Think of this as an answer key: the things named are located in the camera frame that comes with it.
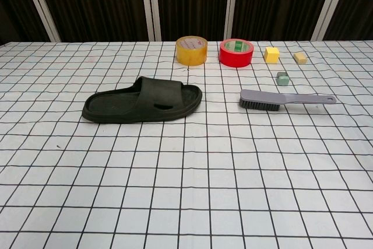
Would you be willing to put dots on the black rubber slipper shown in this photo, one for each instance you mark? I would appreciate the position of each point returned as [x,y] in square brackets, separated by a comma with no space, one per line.
[157,91]

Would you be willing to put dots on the grey scrubbing brush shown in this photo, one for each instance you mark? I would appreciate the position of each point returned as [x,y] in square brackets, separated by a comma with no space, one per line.
[262,97]

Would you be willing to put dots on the yellow clear tape roll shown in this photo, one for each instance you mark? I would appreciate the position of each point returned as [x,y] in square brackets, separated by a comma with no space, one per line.
[192,56]

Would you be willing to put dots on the red tape roll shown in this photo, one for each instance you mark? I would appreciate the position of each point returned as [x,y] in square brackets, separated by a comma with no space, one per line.
[233,60]

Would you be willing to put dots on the white black-checked tablecloth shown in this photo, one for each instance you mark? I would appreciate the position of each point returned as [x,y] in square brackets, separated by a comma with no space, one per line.
[186,187]

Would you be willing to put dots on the small green block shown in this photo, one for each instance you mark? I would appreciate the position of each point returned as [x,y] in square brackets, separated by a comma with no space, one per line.
[282,80]

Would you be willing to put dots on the yellow cube block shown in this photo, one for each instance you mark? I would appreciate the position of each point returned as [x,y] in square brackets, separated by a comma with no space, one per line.
[271,55]

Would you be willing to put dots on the tan rectangular block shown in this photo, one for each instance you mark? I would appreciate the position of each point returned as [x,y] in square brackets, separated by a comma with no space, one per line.
[300,58]

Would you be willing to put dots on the white screen frame post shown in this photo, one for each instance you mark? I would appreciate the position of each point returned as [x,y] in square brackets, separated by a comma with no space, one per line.
[155,13]
[232,4]
[39,7]
[332,4]

